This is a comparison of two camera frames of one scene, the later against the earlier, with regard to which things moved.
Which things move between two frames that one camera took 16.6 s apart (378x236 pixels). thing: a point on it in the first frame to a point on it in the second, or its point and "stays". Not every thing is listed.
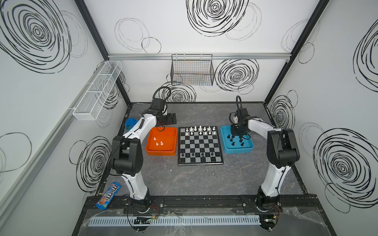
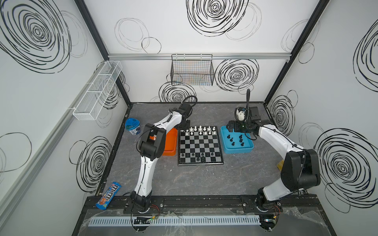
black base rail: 299,201 stays
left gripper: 171,119 to 183,125
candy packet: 108,197 stays
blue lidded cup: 129,123 stays
